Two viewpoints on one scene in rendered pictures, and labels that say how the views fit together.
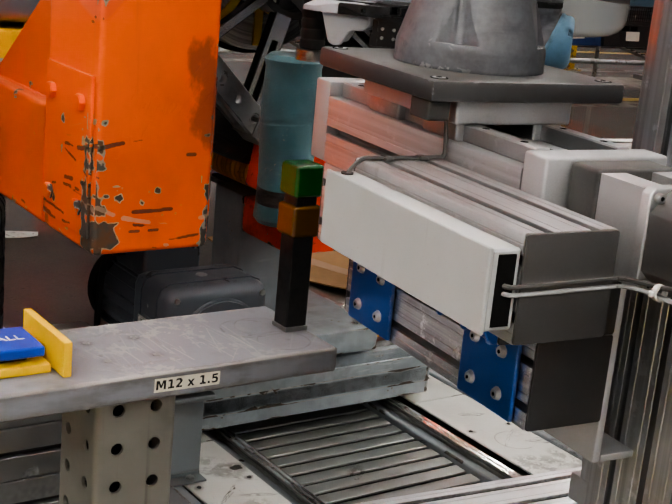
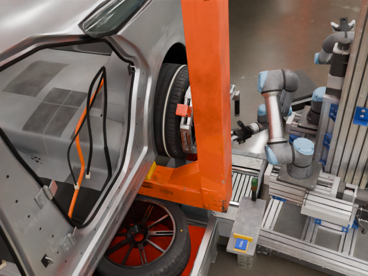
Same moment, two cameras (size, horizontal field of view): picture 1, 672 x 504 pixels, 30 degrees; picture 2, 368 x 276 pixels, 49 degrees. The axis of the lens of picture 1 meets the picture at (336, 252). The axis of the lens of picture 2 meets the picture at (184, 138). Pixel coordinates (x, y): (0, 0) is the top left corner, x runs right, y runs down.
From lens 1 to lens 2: 2.14 m
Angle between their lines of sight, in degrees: 38
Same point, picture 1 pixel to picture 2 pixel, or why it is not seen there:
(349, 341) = not seen: hidden behind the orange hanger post
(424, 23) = (300, 174)
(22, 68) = (180, 184)
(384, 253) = (321, 217)
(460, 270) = (341, 221)
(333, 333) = not seen: hidden behind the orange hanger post
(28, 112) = (191, 193)
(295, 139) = not seen: hidden behind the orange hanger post
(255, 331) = (252, 205)
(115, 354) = (247, 229)
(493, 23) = (310, 170)
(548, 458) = (250, 161)
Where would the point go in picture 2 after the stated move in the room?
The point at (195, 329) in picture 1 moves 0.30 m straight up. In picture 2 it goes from (245, 212) to (246, 183)
